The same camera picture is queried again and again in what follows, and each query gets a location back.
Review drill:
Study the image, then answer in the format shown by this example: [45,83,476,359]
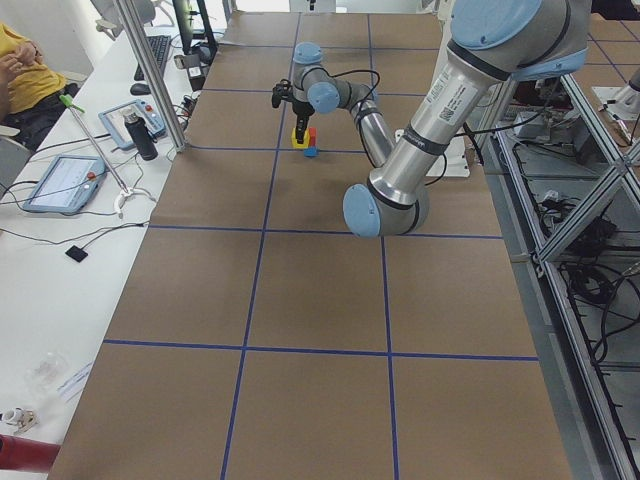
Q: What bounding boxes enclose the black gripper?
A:
[292,99,312,143]

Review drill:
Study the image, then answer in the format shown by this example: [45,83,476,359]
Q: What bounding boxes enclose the teach pendant tablet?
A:
[22,155,107,214]
[97,99,167,152]

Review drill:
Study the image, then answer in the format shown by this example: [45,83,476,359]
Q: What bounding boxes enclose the blue cube block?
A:
[303,146,318,158]

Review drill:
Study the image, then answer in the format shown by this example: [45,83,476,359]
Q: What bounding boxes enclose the far teach pendant tablet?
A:
[97,99,167,152]

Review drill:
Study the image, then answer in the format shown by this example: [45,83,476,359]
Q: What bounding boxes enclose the red cylinder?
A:
[1,435,61,473]

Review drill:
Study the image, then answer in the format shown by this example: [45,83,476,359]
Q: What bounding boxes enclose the green tipped grabber stick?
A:
[59,94,156,219]

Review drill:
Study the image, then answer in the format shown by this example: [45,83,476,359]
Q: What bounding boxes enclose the red cube block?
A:
[305,127,317,148]

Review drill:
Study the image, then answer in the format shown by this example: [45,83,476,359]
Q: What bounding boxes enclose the black computer mouse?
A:
[129,82,151,96]

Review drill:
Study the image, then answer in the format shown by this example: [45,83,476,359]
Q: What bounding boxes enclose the aluminium frame post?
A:
[115,0,186,153]

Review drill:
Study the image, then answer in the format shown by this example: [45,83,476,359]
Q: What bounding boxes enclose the yellow cube block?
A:
[291,128,310,149]

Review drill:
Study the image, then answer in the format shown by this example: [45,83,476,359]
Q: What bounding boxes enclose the white camera mast pedestal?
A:
[385,123,469,185]

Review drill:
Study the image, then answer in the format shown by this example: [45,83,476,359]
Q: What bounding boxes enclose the black water bottle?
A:
[123,109,158,161]

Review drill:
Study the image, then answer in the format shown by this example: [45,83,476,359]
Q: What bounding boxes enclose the person in yellow shirt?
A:
[1,24,79,152]

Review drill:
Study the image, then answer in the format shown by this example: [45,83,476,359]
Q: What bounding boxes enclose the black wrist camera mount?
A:
[271,79,295,109]

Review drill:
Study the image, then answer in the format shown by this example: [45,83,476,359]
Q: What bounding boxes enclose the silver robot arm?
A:
[291,1,591,238]

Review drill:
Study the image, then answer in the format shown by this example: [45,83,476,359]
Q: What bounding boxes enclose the near teach pendant tablet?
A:
[22,155,107,214]

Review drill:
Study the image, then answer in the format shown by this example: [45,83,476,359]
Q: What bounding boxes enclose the small black square pad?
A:
[65,245,88,263]

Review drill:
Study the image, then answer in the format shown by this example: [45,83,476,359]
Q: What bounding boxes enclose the black keyboard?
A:
[147,35,171,78]

